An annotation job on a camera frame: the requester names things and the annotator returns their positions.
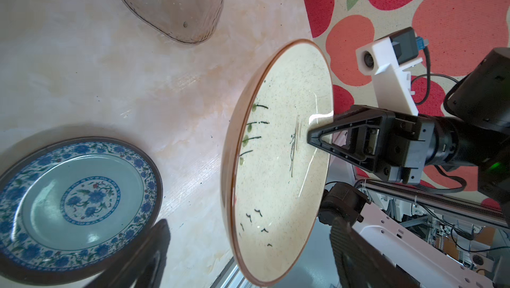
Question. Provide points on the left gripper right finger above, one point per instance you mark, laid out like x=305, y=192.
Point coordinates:
x=359, y=264

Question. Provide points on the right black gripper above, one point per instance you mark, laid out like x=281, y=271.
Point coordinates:
x=397, y=147

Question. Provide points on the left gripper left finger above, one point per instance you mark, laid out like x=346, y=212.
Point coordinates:
x=142, y=265

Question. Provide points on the teal patterned small plate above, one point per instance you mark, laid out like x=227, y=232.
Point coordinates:
x=70, y=209

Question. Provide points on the cream plate with plant drawing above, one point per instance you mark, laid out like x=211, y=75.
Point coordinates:
x=272, y=180

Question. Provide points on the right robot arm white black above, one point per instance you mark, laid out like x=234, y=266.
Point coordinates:
x=418, y=259

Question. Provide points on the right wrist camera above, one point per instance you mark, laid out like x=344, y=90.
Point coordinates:
x=387, y=61

